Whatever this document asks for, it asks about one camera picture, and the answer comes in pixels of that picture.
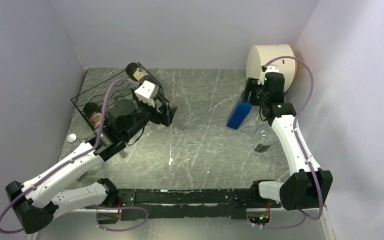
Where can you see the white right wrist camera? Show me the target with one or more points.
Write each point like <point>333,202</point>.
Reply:
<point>270,69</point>

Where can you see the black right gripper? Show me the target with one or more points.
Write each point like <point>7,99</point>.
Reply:
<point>252,85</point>

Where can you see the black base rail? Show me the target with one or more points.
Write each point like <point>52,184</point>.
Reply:
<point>189,203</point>

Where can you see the green wine bottle silver neck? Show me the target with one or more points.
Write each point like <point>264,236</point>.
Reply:
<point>109,144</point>

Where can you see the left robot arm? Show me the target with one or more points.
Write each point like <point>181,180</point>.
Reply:
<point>38,201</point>

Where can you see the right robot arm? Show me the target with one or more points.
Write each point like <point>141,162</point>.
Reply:
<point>308,184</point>

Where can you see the green wine bottle black neck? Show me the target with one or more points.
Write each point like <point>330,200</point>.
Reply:
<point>139,74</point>

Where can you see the black wire wine rack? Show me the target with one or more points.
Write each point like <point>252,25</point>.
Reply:
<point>112,96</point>

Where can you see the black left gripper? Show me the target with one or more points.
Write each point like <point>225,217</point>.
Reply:
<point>165,118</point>

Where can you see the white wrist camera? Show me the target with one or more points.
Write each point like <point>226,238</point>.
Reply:
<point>270,69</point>
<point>147,93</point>

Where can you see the cream cylindrical container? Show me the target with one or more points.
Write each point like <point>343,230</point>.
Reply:
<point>258,65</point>

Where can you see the clear bottle white cap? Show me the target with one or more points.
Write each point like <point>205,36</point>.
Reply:
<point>262,139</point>

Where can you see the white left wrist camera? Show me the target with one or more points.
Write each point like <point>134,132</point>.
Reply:
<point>147,93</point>

